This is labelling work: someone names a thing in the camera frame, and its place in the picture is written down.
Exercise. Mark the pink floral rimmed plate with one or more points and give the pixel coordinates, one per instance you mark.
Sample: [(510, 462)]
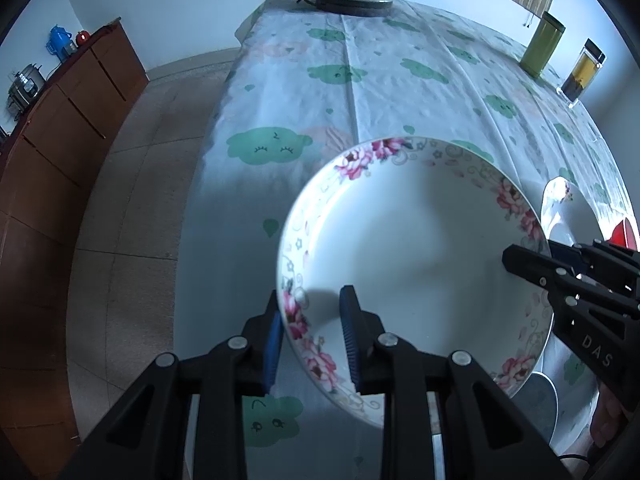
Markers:
[(417, 227)]

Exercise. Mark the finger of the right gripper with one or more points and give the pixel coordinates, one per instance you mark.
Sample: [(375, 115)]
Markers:
[(612, 286), (575, 256)]

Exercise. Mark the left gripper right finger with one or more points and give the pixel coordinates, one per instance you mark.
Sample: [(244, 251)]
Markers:
[(440, 411)]

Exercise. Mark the red flower white plate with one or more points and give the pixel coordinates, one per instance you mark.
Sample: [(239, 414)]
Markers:
[(566, 217)]

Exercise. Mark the red small object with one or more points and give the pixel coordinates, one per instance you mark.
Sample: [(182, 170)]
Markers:
[(82, 37)]

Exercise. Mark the red plastic bowl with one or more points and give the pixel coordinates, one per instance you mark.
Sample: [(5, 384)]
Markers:
[(623, 235)]

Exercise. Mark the person's right hand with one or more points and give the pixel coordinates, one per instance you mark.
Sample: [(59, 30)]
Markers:
[(606, 417)]

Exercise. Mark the blue patterned plate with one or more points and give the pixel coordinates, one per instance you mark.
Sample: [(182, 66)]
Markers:
[(539, 403)]

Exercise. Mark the steel pot on sideboard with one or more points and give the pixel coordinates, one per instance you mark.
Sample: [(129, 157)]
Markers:
[(26, 87)]

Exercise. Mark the cloud print tablecloth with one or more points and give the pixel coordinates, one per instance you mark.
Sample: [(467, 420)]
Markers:
[(309, 85)]

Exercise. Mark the green cylindrical canister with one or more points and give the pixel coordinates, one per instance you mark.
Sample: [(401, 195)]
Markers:
[(543, 44)]

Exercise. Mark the clear tea bottle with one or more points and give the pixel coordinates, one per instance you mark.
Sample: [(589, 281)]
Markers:
[(587, 66)]

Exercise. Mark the blue plastic jug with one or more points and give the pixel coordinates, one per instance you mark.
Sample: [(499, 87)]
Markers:
[(61, 43)]

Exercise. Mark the brown wooden sideboard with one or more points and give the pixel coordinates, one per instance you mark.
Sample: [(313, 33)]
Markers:
[(48, 169)]

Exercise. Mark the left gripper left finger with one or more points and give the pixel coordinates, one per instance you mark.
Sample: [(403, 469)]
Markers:
[(143, 436)]

